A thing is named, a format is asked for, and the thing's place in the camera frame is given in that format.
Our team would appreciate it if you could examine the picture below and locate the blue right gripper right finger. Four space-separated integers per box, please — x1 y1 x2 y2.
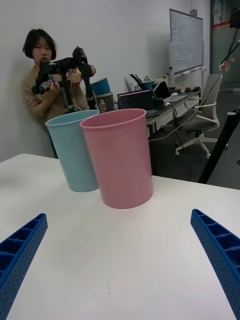
190 208 240 320

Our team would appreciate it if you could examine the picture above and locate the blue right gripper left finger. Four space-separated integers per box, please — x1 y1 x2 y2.
0 212 49 320

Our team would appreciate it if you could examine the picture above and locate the black hand-held control arm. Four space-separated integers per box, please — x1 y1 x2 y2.
31 46 97 113

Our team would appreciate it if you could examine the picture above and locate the person's right hand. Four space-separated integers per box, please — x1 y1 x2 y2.
47 79 61 94

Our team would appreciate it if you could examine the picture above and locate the person's left hand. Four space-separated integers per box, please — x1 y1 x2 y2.
70 71 83 88

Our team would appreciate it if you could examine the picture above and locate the black tripod leg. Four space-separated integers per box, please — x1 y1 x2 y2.
197 105 240 185

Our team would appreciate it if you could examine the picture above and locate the pale blue plastic bin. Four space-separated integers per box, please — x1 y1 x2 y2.
45 109 101 193

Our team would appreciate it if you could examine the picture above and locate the grey office chair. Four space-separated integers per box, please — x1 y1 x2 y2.
174 73 229 160

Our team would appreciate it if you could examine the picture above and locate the pink plastic bin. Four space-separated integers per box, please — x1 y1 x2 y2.
79 108 155 210

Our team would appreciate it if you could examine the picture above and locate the person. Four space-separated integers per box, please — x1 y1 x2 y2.
20 28 97 159

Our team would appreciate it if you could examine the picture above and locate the dark office desk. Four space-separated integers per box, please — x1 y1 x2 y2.
144 86 204 141

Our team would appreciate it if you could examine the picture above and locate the open black laptop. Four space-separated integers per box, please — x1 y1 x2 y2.
151 80 188 104
116 89 158 119

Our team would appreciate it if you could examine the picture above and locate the olive green plastic bin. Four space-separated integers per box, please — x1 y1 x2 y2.
95 92 115 113

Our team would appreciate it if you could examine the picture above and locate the white whiteboard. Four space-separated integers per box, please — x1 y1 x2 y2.
168 8 205 75

